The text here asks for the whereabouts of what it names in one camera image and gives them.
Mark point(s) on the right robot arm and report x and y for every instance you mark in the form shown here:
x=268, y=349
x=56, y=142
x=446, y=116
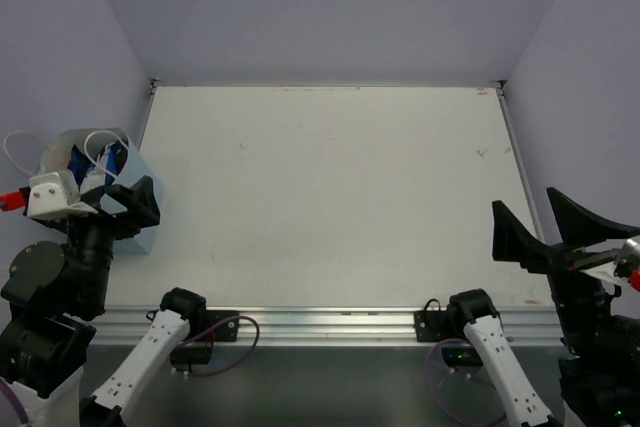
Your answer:
x=597, y=361

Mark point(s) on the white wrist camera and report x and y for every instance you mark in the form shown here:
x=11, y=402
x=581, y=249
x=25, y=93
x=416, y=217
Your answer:
x=54, y=196
x=623, y=270

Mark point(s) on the blue white snack bag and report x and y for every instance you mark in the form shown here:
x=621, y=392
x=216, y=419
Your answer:
x=102, y=170

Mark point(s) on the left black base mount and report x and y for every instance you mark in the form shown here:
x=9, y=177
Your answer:
x=197, y=355

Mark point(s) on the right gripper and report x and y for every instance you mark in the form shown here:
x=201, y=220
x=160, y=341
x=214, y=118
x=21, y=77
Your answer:
x=581, y=229

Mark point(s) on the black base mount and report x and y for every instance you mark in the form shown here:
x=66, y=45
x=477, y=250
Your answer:
x=197, y=355
x=432, y=325

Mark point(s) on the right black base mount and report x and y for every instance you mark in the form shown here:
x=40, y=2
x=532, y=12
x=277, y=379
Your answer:
x=432, y=325

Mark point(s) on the aluminium front rail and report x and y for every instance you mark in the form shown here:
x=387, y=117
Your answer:
x=532, y=326

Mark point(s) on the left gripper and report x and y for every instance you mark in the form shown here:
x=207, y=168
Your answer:
x=105, y=220

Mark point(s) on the light blue paper bag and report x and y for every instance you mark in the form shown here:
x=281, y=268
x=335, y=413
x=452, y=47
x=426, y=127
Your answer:
x=56, y=156

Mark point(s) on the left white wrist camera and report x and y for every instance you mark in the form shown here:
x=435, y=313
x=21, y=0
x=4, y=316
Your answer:
x=54, y=196

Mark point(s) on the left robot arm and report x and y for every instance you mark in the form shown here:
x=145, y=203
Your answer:
x=54, y=291

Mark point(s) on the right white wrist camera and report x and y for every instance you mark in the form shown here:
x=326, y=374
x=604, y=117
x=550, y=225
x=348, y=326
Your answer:
x=623, y=270

